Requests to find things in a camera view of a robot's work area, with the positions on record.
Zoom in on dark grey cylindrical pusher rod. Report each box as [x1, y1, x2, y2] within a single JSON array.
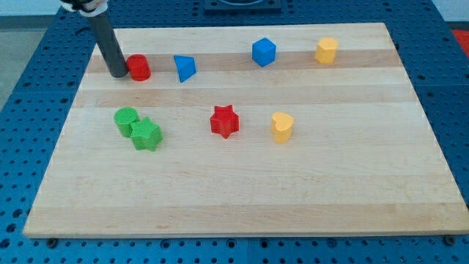
[[87, 11, 128, 78]]

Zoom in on red cylinder block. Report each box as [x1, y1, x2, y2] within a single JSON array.
[[126, 54, 151, 81]]

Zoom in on red star block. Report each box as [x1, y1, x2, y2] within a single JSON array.
[[210, 105, 240, 139]]

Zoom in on green cylinder block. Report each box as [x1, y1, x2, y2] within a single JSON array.
[[113, 106, 139, 138]]

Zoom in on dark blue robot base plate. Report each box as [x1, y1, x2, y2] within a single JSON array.
[[203, 0, 283, 13]]

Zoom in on blue triangular prism block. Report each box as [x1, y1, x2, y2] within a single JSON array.
[[174, 55, 197, 83]]

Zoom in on blue cube block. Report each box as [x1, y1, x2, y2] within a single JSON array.
[[251, 37, 276, 67]]

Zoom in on green star block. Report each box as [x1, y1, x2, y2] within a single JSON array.
[[130, 117, 163, 151]]

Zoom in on light wooden board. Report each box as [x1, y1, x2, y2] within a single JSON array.
[[23, 23, 468, 238]]

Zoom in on yellow heart block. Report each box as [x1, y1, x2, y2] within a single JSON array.
[[271, 111, 295, 144]]

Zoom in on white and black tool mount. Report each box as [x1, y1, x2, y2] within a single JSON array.
[[60, 0, 108, 18]]

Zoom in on yellow hexagon block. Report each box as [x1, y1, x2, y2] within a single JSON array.
[[314, 37, 339, 64]]

